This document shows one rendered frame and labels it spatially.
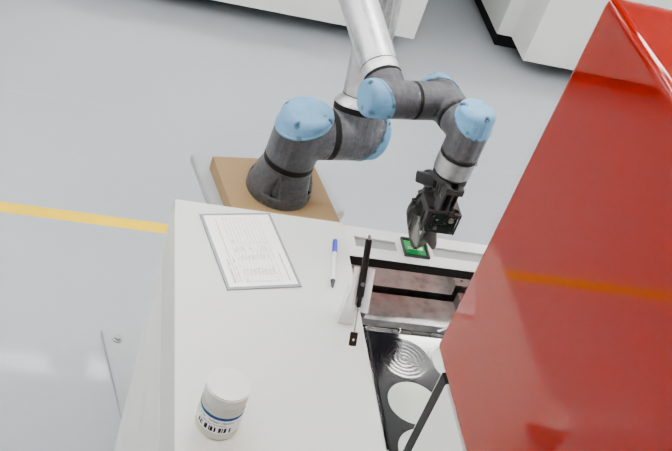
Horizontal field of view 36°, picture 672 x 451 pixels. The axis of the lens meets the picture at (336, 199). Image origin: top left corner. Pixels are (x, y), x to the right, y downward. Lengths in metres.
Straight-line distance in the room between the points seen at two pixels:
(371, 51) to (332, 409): 0.67
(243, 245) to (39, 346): 1.18
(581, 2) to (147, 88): 2.08
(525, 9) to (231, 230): 3.37
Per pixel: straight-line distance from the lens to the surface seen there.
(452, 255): 2.19
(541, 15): 5.02
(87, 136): 3.83
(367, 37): 2.00
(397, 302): 2.14
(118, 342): 3.08
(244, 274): 1.95
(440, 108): 1.99
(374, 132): 2.30
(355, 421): 1.77
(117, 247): 3.39
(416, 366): 2.00
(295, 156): 2.24
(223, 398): 1.61
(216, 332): 1.83
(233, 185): 2.33
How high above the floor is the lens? 2.26
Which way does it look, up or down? 36 degrees down
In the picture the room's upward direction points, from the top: 20 degrees clockwise
